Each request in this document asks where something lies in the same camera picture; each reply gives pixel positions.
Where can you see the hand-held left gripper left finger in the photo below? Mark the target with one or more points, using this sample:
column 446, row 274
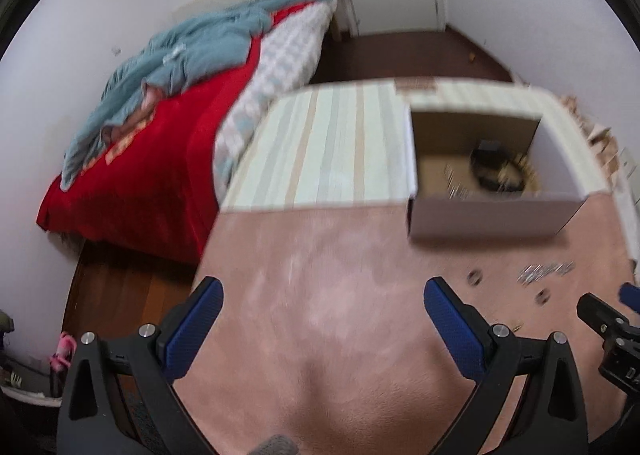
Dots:
column 196, row 322

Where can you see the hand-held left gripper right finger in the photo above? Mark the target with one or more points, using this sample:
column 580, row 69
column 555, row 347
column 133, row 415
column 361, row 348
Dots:
column 452, row 330

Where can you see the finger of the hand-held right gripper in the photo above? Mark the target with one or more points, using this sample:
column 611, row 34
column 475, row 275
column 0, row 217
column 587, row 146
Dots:
column 632, row 296
column 600, row 313

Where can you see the cardboard box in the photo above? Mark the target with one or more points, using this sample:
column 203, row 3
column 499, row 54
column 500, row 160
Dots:
column 500, row 217

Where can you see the pink toy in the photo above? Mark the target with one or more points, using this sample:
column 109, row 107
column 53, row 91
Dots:
column 62, row 352

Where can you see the silver earrings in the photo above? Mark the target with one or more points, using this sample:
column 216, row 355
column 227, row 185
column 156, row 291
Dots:
column 456, row 187

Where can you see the red bed blanket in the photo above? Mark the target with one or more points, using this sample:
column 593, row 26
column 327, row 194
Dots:
column 165, row 175

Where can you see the striped pale table cloth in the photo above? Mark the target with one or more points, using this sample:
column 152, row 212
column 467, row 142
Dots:
column 330, row 145

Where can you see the checkered bed sheet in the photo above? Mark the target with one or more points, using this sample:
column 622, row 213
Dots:
column 285, row 60

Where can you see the teal crumpled blanket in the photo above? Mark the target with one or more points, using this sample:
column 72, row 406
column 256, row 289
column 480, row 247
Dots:
column 200, row 45

